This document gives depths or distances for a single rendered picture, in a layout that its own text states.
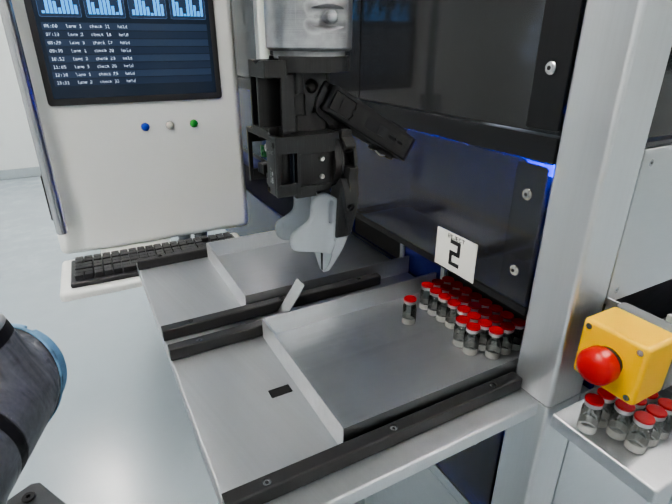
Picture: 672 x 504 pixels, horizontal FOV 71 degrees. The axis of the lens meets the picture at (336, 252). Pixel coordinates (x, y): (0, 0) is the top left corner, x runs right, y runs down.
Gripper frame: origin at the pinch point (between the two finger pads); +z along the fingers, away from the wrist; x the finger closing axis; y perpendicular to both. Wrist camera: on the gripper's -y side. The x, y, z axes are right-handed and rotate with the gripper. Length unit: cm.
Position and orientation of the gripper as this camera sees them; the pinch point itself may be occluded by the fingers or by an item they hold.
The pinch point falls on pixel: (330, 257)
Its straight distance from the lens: 50.6
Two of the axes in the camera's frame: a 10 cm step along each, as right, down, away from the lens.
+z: -0.1, 9.2, 4.0
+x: 4.9, 3.5, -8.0
